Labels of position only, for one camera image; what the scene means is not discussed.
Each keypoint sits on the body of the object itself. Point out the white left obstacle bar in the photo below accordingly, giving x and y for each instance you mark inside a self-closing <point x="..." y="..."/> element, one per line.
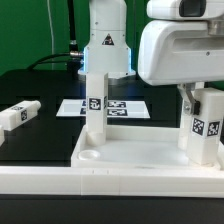
<point x="2" y="136"/>

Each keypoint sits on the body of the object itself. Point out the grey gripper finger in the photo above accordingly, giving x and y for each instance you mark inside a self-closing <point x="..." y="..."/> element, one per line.
<point x="191" y="106"/>

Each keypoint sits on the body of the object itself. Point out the white obstacle bar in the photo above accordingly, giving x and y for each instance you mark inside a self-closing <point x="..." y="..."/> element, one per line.
<point x="111" y="182"/>
<point x="2" y="136"/>

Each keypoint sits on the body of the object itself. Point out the white desk top tray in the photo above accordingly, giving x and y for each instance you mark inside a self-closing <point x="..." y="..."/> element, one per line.
<point x="134" y="147"/>

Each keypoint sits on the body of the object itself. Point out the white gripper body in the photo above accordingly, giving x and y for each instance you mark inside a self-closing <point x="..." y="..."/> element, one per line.
<point x="180" y="52"/>

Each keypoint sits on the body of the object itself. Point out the white front obstacle bar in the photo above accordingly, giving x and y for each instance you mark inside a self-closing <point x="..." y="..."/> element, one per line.
<point x="111" y="182"/>

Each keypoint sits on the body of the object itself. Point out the AprilTag marker sheet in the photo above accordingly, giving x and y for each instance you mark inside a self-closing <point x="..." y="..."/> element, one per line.
<point x="116" y="109"/>

